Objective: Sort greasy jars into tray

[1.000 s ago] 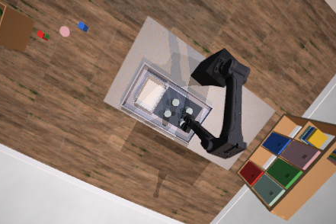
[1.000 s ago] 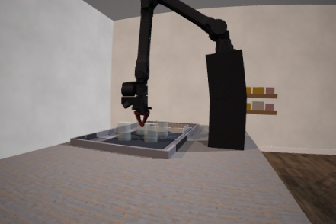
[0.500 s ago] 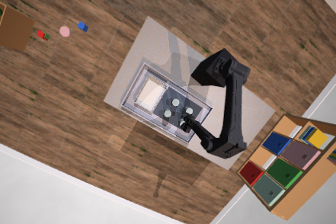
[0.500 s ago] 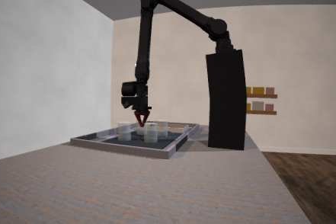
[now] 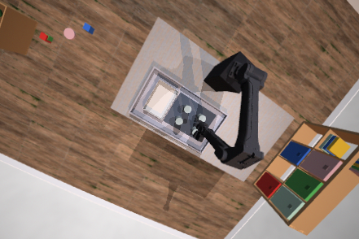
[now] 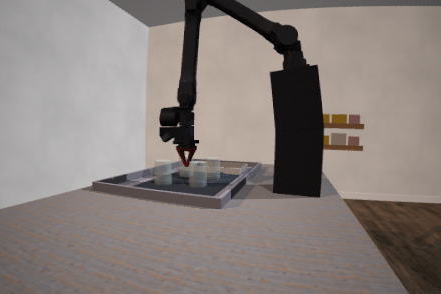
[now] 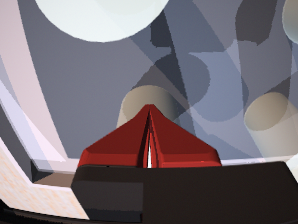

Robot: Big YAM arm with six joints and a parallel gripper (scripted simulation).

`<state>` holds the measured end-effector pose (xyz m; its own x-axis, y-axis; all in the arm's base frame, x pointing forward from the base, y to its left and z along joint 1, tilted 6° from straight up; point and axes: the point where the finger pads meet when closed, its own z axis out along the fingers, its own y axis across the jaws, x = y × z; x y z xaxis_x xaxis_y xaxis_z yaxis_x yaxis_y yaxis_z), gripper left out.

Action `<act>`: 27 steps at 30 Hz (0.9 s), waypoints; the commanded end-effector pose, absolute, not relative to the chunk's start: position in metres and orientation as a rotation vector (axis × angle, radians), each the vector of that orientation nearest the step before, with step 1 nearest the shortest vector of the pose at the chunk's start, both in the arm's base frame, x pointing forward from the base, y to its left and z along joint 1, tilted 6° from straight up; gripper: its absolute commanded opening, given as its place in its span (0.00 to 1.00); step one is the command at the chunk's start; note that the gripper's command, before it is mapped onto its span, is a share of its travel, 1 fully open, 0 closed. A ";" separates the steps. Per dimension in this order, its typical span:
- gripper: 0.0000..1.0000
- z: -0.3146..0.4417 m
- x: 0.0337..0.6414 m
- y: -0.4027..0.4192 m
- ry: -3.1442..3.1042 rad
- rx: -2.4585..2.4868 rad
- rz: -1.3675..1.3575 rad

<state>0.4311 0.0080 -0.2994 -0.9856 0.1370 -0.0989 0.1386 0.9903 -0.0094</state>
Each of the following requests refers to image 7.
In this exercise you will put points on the white cylinder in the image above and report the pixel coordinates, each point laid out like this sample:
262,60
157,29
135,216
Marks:
135,100
101,20
272,121
290,19

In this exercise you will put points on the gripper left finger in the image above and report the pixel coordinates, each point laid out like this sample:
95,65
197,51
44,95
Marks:
126,145

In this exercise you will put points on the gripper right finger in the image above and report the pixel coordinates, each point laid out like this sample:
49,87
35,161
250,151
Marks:
171,146

